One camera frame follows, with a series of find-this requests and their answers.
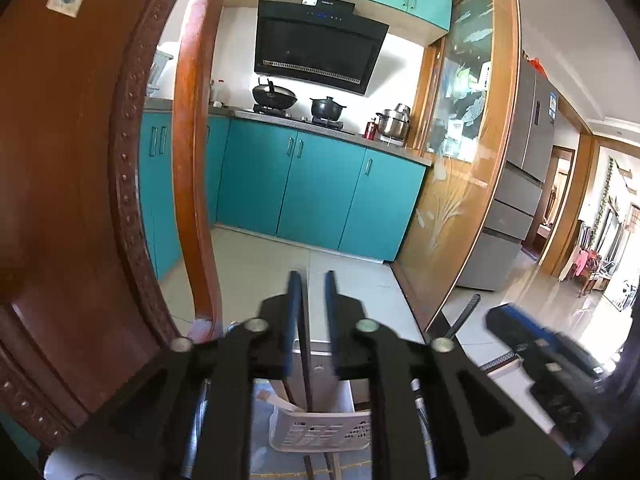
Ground grey refrigerator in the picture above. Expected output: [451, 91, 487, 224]
[455, 54, 562, 294]

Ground green wall garland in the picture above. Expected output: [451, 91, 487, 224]
[587, 157, 622, 251]

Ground wooden framed glass sliding door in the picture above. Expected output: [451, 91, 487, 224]
[390, 0, 524, 332]

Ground white plastic utensil basket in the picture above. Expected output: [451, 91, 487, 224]
[250, 337, 376, 456]

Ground blue patterned cloth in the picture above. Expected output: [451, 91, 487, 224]
[249, 351, 556, 480]

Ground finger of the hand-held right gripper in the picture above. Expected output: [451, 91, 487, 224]
[486, 304, 605, 377]

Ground steel stock pot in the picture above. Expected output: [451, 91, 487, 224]
[375, 103, 414, 142]

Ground white dish rack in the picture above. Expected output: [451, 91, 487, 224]
[147, 45, 177, 99]

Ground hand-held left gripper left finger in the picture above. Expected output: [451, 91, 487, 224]
[65, 271, 303, 480]

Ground dark brown chopstick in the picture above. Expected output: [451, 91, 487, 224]
[297, 325, 314, 412]

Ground black chopstick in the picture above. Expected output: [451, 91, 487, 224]
[442, 294, 482, 342]

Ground black wok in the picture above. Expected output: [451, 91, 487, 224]
[251, 77, 299, 111]

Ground pink covered chair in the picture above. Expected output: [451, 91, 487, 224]
[570, 245, 607, 297]

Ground carved wooden chair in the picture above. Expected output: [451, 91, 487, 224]
[0, 0, 227, 461]

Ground black cooking pot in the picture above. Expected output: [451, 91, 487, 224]
[310, 96, 349, 121]

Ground black gas stove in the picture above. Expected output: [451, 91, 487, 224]
[235, 104, 347, 132]

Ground teal kitchen base cabinets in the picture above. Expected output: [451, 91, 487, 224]
[137, 110, 429, 282]

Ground black range hood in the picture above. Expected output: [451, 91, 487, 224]
[253, 0, 391, 96]

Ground wooden door frame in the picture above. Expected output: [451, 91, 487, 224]
[520, 120, 601, 277]

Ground grey kitchen countertop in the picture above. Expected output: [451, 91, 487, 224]
[145, 97, 434, 167]

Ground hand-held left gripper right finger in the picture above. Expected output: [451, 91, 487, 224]
[326, 271, 576, 480]

